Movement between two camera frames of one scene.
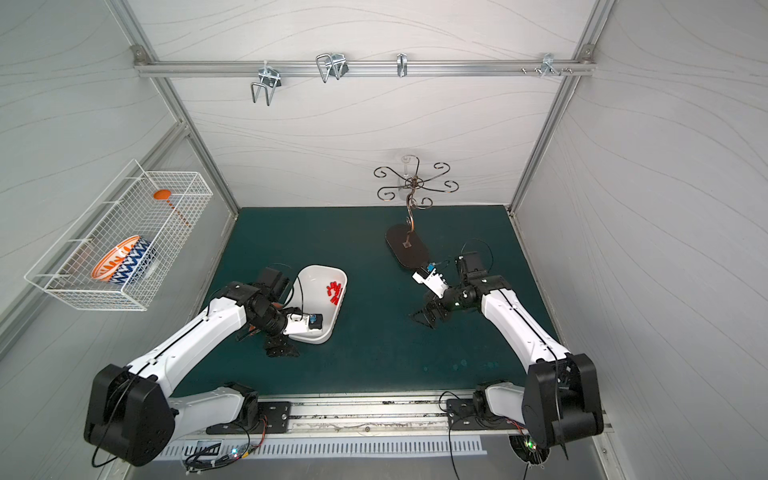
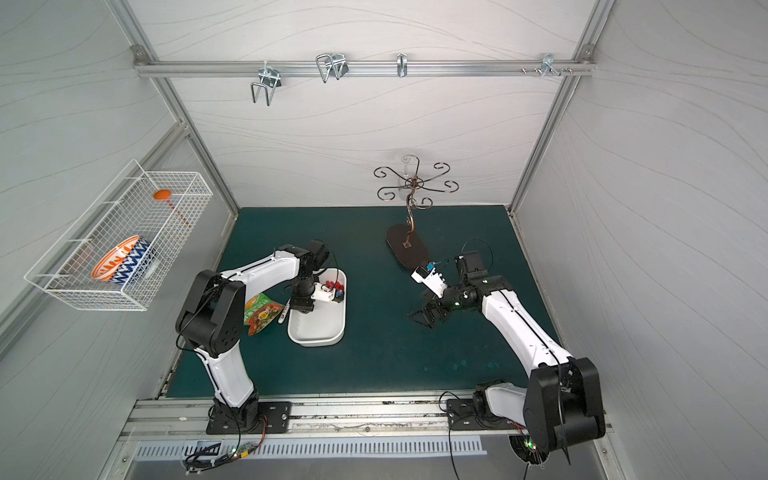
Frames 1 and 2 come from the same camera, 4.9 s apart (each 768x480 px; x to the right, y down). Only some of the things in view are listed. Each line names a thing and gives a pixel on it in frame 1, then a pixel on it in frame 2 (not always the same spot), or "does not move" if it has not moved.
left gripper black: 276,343 → 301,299
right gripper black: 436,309 does not move
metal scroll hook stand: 404,245 does not move
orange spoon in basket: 164,194 does not move
